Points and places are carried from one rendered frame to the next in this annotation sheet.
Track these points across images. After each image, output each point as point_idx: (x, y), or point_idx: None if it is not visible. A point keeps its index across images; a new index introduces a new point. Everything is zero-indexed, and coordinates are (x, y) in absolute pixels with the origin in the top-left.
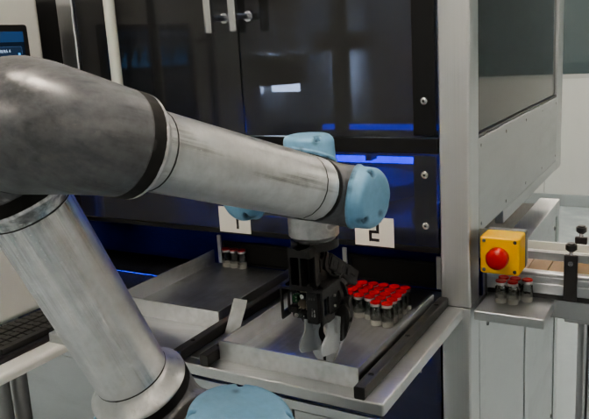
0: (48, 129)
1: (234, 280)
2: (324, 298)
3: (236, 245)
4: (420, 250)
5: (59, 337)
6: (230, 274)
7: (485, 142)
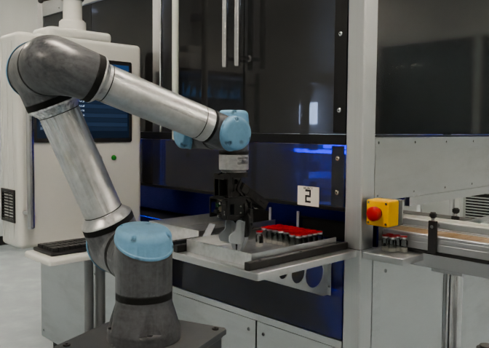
0: (51, 60)
1: None
2: (230, 204)
3: None
4: (333, 209)
5: None
6: None
7: (384, 142)
